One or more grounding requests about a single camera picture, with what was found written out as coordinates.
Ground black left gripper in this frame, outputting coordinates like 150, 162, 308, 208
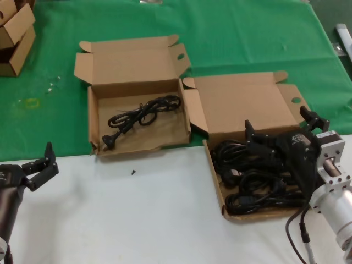
0, 141, 60, 193

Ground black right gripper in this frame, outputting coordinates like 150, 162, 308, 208
244, 106, 330, 193

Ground open flat cardboard box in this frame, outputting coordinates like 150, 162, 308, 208
73, 34, 193, 157
183, 70, 314, 221

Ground small open cardboard box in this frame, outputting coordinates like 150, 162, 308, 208
0, 0, 36, 49
0, 26, 36, 77

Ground metal table clamp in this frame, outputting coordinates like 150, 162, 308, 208
333, 42, 346, 57

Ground white flat panel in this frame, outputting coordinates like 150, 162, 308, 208
335, 23, 352, 63

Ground green table cloth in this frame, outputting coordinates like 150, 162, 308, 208
0, 0, 352, 163

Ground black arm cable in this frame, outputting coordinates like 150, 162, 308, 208
285, 206, 311, 264

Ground silver tipped arm cable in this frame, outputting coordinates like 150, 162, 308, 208
300, 213, 315, 264

